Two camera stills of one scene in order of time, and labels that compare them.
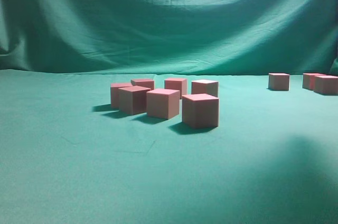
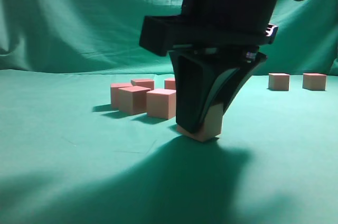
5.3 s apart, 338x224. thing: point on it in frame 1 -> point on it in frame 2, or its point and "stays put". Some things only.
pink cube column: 308,80 stays put
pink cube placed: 132,100 stays put
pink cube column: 326,85 -> 211,126
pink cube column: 163,103 stays put
